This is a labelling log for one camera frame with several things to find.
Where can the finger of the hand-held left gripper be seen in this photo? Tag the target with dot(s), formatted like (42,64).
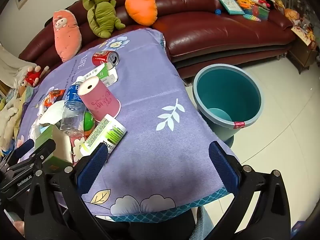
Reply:
(42,153)
(25,147)

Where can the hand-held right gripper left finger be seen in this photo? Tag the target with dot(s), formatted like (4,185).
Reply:
(93,166)

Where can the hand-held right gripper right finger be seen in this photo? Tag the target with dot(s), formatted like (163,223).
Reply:
(223,170)

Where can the green cardboard box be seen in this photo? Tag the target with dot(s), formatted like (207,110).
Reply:
(57,150)

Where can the white green long box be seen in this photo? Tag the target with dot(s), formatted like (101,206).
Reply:
(102,135)

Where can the teal plastic trash bin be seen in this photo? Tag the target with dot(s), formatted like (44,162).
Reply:
(225,92)

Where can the red soda can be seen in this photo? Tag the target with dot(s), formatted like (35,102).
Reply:
(101,58)

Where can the light blue packet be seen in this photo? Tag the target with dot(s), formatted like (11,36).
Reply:
(44,129)

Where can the cream plush toy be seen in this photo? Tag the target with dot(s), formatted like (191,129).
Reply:
(8,120)

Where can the green ball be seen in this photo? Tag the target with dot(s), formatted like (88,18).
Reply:
(88,122)

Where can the orange red snack packet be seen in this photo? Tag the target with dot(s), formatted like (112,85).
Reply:
(51,98)

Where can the clear plastic water bottle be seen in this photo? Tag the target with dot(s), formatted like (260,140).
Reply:
(72,105)

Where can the brown plush toy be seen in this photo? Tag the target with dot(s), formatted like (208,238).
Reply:
(22,88)

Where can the pink paper cup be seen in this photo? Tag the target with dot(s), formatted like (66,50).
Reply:
(100,100)

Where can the red plush toy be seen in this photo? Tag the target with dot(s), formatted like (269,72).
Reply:
(32,76)

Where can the purple floral tablecloth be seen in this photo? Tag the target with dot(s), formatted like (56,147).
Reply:
(155,130)

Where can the green white carton box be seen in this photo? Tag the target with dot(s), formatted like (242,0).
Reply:
(105,76)

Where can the pink plush pillow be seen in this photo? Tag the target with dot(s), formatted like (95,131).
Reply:
(66,37)

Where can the wooden side cabinet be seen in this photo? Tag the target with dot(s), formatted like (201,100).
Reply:
(302,52)

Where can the dark red leather sofa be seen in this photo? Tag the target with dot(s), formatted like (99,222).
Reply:
(200,30)

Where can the green plush toy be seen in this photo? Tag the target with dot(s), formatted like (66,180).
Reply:
(102,15)

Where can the red patterned paper card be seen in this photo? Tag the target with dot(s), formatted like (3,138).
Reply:
(303,36)

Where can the small blue toy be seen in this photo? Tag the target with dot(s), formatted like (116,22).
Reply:
(218,11)

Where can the orange carrot plush toy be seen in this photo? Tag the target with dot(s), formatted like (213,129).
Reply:
(140,7)

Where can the teal book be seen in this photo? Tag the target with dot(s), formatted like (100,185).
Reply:
(230,4)

